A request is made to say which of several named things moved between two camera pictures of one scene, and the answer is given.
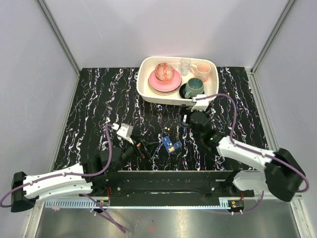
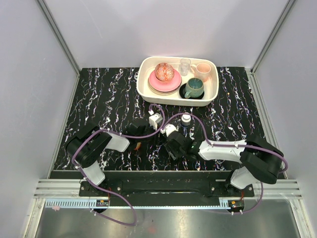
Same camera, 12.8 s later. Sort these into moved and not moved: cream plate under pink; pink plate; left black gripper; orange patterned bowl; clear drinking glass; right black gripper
Moved: right black gripper; left black gripper
Not moved: clear drinking glass; pink plate; cream plate under pink; orange patterned bowl
